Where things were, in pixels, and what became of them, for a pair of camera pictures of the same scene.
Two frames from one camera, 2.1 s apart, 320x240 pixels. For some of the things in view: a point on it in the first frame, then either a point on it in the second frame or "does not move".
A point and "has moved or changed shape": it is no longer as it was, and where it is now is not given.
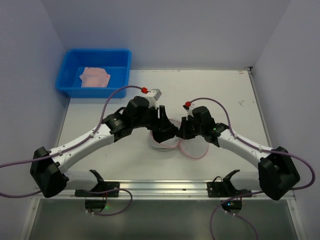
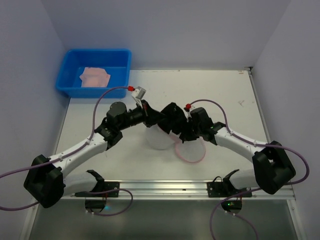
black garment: x=161 y=136 has moved or changed shape
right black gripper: x=189 y=126 does not move
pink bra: x=94 y=77 does not move
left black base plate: x=101 y=186 does not move
